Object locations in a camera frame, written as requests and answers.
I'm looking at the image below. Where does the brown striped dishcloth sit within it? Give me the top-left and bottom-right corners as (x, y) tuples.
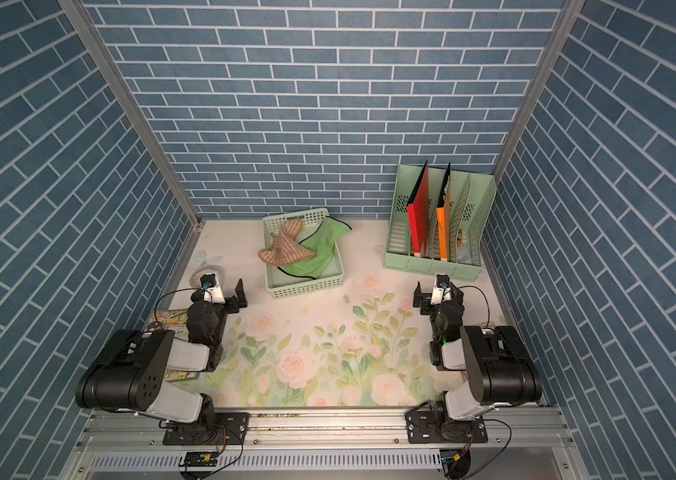
(258, 218), (316, 267)

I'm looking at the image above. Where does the green and grey dishcloth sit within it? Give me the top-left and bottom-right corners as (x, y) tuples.
(280, 217), (352, 280)

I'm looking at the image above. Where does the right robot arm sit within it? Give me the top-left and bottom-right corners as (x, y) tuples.
(413, 274), (543, 422)

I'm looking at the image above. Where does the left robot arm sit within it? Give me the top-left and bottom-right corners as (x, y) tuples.
(75, 273), (248, 427)

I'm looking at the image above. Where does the green plastic basket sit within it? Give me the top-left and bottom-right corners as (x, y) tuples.
(262, 207), (345, 298)

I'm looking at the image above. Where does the roll of clear tape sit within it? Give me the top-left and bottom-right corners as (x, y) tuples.
(189, 266), (221, 289)

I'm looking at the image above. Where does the left picture book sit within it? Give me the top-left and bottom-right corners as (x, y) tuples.
(146, 309), (199, 383)

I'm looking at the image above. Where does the floral table mat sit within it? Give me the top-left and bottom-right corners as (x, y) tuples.
(184, 277), (467, 408)

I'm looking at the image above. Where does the orange folder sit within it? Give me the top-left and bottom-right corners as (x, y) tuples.
(436, 165), (451, 262)

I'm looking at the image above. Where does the red folder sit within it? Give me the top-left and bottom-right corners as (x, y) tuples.
(407, 163), (429, 257)

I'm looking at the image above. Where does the green file organizer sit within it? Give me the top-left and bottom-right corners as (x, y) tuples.
(384, 165), (497, 282)

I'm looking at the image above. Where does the left electronics board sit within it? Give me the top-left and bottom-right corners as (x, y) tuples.
(179, 451), (220, 469)

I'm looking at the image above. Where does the electronics board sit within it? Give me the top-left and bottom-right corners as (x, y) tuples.
(179, 451), (220, 469)
(440, 450), (472, 479)

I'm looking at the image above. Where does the right electronics board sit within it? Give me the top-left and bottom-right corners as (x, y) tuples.
(440, 450), (472, 479)

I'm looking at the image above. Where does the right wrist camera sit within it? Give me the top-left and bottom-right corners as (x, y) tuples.
(431, 274), (454, 305)

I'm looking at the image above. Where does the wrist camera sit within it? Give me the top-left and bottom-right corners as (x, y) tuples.
(200, 271), (225, 304)
(431, 274), (454, 305)

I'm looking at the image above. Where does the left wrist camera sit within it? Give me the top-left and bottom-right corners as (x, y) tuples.
(200, 271), (225, 304)

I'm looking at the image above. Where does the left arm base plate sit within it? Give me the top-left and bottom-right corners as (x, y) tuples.
(162, 411), (251, 446)

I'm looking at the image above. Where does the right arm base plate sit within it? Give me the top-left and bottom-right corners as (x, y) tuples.
(405, 410), (488, 445)

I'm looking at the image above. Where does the aluminium front rail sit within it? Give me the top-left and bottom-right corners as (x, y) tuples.
(61, 406), (588, 479)

